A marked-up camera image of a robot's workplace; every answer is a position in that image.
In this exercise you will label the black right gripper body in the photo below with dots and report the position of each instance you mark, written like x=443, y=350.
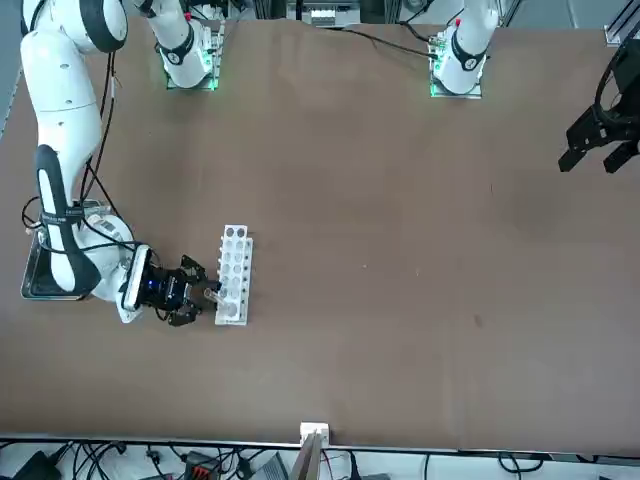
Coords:
x=167, y=287

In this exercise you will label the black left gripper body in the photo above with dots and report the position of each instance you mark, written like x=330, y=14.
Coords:
x=627, y=75

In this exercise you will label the glass test tube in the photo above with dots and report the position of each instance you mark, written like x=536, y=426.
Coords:
x=215, y=296

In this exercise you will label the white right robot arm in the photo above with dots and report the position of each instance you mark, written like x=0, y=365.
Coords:
x=60, y=100

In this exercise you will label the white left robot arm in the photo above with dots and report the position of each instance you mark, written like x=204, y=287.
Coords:
x=467, y=50

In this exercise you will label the steel tray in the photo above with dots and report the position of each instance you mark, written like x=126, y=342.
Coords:
x=35, y=280

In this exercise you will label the white test tube rack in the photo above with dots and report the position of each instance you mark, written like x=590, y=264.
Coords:
x=230, y=320

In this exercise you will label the black and orange device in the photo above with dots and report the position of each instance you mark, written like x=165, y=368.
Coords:
x=200, y=467

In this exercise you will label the aluminium profile rail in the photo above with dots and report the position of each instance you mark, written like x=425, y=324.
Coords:
x=617, y=30

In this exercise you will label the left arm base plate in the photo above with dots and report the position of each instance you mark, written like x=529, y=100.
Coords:
x=435, y=92

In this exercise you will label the aluminium camera post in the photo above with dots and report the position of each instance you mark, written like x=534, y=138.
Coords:
x=314, y=432

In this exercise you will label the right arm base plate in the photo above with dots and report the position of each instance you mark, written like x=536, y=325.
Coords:
x=217, y=60

